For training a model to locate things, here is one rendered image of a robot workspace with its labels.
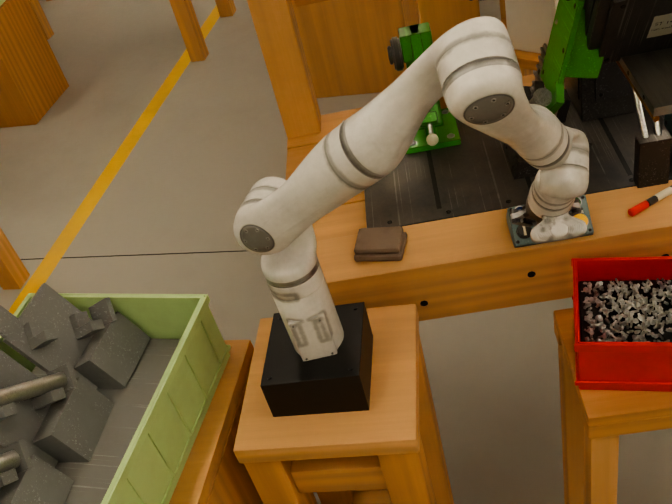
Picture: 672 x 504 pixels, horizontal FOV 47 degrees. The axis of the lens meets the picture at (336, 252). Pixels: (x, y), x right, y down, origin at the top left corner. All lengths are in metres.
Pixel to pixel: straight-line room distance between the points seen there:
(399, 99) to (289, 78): 1.01
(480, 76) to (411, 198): 0.84
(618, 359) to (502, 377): 1.15
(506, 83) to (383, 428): 0.67
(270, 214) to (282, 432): 0.44
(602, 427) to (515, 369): 1.11
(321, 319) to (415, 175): 0.59
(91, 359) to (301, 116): 0.84
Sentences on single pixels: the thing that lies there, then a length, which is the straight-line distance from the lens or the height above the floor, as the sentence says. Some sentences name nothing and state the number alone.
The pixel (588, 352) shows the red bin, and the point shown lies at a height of 0.90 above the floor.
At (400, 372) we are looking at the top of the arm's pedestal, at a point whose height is 0.85.
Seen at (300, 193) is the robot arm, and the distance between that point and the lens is 1.08.
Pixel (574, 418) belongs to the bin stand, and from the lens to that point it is 1.74.
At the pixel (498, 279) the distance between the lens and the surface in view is 1.58.
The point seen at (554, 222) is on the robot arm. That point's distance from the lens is 1.34.
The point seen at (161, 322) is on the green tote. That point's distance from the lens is 1.62.
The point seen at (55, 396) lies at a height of 0.96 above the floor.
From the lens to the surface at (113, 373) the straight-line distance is 1.58.
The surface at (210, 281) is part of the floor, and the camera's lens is 3.10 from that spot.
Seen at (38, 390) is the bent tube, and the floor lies 0.98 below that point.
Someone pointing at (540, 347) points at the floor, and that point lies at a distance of 2.57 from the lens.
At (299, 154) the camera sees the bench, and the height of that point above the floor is 0.88.
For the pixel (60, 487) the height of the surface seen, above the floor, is 0.87.
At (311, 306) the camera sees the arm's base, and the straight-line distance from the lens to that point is 1.27.
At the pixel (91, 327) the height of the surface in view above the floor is 0.96.
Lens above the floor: 1.92
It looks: 39 degrees down
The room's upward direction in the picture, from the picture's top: 16 degrees counter-clockwise
